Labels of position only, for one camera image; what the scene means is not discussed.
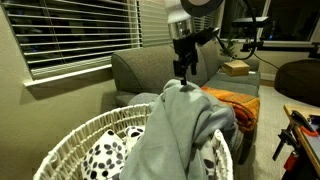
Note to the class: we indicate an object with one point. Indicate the white woven laundry basket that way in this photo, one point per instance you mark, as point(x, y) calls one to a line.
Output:
point(76, 140)

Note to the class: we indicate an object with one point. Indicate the black bar camera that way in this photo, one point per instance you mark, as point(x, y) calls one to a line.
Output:
point(250, 22)

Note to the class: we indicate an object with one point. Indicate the black horizontal stand bar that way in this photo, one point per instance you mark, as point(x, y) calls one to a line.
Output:
point(283, 46)

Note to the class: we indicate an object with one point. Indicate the dark glass window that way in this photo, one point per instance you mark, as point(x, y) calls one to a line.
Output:
point(293, 20)

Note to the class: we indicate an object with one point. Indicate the light grey fleece blanket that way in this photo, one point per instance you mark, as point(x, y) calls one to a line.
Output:
point(173, 133)

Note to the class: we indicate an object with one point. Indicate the narrow white window blinds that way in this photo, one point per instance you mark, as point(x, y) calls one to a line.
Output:
point(153, 23)

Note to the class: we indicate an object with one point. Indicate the green potted plant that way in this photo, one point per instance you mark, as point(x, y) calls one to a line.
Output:
point(227, 48)

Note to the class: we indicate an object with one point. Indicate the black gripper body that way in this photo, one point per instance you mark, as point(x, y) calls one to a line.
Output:
point(185, 46)

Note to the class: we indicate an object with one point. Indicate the black white spotted cloth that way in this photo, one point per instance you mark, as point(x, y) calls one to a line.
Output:
point(103, 156)

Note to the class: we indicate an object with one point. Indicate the grey fabric sofa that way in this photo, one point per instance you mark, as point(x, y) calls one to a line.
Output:
point(146, 66)

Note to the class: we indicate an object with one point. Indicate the black clamp orange grip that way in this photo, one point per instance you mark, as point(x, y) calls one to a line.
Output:
point(305, 125)

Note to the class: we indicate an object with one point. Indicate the light wooden table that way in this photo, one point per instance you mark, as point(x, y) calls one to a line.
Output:
point(308, 143)

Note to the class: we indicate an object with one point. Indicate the white window sill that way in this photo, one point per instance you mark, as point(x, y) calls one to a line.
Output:
point(66, 75)

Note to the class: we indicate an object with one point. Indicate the orange patterned blanket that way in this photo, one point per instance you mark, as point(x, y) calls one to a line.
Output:
point(240, 106)

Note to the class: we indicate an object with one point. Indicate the tan cardboard box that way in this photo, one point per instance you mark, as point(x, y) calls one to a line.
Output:
point(236, 67)

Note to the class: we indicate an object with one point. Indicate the wide white window blinds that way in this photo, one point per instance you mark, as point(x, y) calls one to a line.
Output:
point(73, 33)

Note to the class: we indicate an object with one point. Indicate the dark round chair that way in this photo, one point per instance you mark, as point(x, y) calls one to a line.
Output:
point(296, 83)

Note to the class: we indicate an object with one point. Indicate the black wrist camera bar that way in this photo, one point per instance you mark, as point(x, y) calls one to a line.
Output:
point(206, 36)

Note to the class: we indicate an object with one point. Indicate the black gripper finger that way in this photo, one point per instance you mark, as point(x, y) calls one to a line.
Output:
point(192, 68)
point(177, 68)

